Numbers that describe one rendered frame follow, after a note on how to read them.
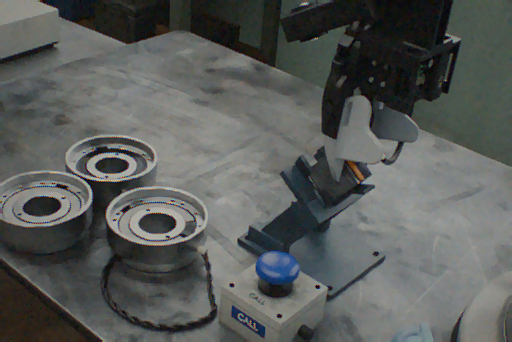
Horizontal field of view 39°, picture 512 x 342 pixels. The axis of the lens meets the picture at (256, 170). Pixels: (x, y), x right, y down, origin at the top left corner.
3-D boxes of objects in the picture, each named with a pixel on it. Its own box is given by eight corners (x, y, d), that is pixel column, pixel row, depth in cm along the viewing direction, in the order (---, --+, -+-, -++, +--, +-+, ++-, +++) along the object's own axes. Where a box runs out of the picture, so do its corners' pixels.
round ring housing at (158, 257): (85, 251, 75) (84, 219, 73) (147, 206, 83) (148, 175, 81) (168, 291, 71) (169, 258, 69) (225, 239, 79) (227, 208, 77)
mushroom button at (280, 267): (242, 302, 67) (246, 259, 64) (270, 283, 70) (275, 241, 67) (275, 324, 65) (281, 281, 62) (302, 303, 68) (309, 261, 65)
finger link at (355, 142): (360, 207, 65) (388, 111, 62) (308, 180, 68) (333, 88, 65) (378, 200, 67) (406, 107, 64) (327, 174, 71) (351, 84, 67)
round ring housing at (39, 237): (62, 269, 73) (60, 236, 71) (-29, 243, 75) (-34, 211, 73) (110, 214, 81) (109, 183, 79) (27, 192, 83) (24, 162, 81)
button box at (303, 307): (217, 322, 68) (220, 282, 66) (265, 288, 73) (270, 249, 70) (284, 369, 64) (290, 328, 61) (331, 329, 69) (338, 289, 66)
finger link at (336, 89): (325, 142, 65) (351, 46, 61) (312, 135, 65) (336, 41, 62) (354, 134, 68) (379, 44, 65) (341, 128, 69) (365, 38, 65)
